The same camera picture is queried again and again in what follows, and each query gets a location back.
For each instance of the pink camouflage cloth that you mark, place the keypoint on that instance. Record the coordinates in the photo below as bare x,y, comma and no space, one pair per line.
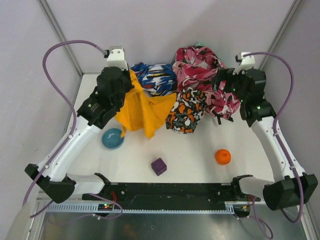
195,67

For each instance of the purple cube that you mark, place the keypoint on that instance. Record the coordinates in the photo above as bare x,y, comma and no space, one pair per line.
159,166

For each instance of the grey slotted cable duct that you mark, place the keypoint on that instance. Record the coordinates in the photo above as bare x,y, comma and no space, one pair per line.
103,208

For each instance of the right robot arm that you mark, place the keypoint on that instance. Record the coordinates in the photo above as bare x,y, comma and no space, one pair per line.
261,118

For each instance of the blue bowl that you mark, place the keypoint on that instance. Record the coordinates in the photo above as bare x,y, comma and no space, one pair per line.
112,139

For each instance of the blue white patterned cloth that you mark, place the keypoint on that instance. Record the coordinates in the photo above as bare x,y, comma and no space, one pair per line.
158,80

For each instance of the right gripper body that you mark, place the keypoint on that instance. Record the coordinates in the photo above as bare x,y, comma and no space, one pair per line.
224,77

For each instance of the orange black camouflage cloth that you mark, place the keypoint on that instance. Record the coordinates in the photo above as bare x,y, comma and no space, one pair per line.
187,111

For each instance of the green white cloth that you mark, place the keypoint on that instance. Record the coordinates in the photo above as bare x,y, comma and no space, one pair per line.
199,44

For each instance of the aluminium front rail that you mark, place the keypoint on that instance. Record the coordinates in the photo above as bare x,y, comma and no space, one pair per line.
282,194

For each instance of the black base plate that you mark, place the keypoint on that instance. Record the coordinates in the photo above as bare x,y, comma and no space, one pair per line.
173,196

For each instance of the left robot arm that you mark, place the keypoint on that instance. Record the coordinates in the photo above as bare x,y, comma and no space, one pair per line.
52,175

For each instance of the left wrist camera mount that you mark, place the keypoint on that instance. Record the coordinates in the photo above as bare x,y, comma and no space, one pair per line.
115,57

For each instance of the orange fruit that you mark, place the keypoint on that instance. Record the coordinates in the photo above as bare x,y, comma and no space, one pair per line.
223,157

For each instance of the left aluminium frame post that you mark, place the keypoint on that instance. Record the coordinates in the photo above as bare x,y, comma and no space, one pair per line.
52,20

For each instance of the aluminium frame post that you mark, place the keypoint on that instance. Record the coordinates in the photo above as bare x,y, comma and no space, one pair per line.
52,20
276,17

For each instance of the yellow cloth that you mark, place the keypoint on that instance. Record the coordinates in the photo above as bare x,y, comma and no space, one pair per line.
143,112

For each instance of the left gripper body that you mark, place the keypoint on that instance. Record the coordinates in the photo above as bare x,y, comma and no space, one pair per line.
125,81

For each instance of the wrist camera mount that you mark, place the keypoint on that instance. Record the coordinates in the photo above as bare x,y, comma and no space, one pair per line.
115,57
245,62

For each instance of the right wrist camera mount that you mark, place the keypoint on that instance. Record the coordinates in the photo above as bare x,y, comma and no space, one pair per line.
245,62

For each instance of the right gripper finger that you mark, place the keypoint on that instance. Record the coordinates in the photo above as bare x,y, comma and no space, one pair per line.
230,83
216,80

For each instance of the right aluminium frame post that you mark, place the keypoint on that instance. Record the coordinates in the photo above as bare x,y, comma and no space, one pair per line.
276,17

